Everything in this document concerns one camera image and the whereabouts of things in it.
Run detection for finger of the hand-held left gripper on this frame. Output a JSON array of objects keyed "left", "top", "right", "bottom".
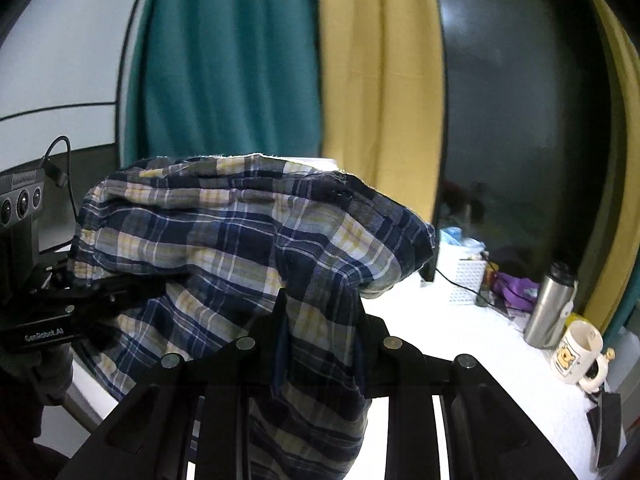
[{"left": 30, "top": 255, "right": 168, "bottom": 318}]

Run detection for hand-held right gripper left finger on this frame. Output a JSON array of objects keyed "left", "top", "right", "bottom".
[{"left": 87, "top": 287, "right": 289, "bottom": 480}]

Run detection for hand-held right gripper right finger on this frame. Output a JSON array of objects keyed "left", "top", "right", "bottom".
[{"left": 355, "top": 300, "right": 579, "bottom": 480}]

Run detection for blue plaid pants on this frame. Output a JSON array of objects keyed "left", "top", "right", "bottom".
[{"left": 67, "top": 152, "right": 437, "bottom": 480}]

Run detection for person's left hand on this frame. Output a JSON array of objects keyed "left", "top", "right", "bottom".
[{"left": 29, "top": 344, "right": 76, "bottom": 406}]

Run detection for white textured table cover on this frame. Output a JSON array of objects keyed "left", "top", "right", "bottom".
[{"left": 37, "top": 280, "right": 621, "bottom": 480}]

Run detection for white plastic basket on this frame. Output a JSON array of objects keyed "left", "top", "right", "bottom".
[{"left": 448, "top": 259, "right": 488, "bottom": 306}]

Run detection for blue plastic bag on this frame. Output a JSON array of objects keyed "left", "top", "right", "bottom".
[{"left": 440, "top": 227, "right": 486, "bottom": 261}]

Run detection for purple cloth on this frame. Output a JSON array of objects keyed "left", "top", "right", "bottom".
[{"left": 492, "top": 272, "right": 541, "bottom": 311}]

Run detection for steel tumbler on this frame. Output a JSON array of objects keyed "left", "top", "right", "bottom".
[{"left": 523, "top": 261, "right": 580, "bottom": 350}]

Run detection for white bear print mug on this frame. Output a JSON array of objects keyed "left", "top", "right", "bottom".
[{"left": 551, "top": 321, "right": 610, "bottom": 393}]

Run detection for black flat case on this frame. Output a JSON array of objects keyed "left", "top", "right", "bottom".
[{"left": 587, "top": 390, "right": 624, "bottom": 471}]

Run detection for teal curtain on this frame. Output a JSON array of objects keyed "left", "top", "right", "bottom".
[{"left": 121, "top": 0, "right": 323, "bottom": 166}]

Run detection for yellow curtain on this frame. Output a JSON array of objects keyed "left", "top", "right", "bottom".
[
  {"left": 316, "top": 0, "right": 447, "bottom": 221},
  {"left": 575, "top": 0, "right": 640, "bottom": 331}
]

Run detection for dark window pane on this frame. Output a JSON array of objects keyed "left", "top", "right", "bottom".
[{"left": 430, "top": 0, "right": 616, "bottom": 321}]

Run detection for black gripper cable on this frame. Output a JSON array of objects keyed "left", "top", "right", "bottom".
[{"left": 41, "top": 135, "right": 82, "bottom": 227}]

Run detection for thin black charging cable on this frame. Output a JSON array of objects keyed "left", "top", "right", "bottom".
[{"left": 435, "top": 267, "right": 539, "bottom": 312}]

